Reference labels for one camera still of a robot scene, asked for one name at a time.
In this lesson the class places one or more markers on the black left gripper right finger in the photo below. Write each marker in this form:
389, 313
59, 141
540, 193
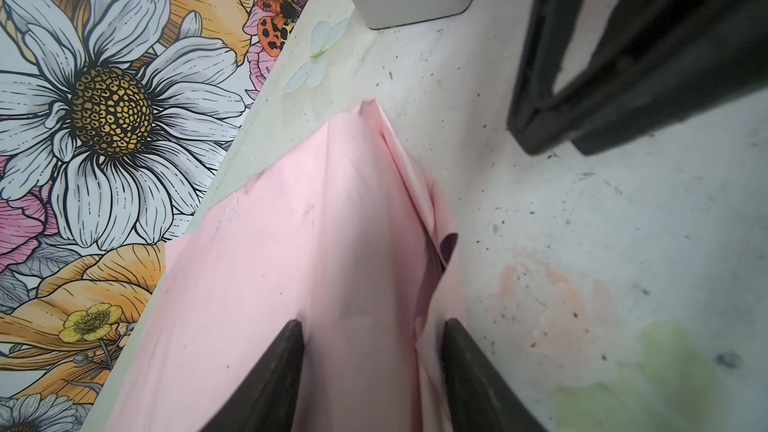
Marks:
478, 396

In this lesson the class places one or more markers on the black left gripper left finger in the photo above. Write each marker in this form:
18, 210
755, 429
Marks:
266, 399

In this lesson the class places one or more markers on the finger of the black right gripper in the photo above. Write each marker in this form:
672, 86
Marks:
550, 29
664, 61

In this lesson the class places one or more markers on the purple wrapping paper sheet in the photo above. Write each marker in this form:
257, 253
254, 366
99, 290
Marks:
346, 234

